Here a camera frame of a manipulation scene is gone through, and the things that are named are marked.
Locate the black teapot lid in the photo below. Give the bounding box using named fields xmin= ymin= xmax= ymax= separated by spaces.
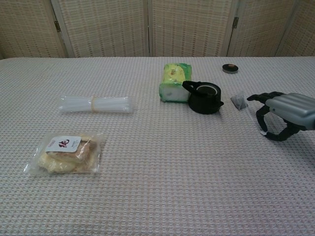
xmin=222 ymin=63 xmax=239 ymax=74

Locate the pale woven tablecloth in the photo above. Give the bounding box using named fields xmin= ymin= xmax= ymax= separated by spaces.
xmin=0 ymin=57 xmax=315 ymax=236

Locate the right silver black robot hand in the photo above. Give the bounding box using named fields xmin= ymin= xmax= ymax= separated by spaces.
xmin=247 ymin=91 xmax=315 ymax=142

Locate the snack packet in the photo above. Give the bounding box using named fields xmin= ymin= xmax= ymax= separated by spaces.
xmin=24 ymin=132 xmax=108 ymax=176

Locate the woven bamboo folding screen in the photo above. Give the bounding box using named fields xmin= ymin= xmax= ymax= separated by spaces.
xmin=0 ymin=0 xmax=315 ymax=59

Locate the black teapot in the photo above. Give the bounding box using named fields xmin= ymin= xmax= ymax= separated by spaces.
xmin=182 ymin=80 xmax=224 ymax=115

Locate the grey mesh tea bag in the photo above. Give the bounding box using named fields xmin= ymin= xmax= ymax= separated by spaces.
xmin=230 ymin=90 xmax=249 ymax=111

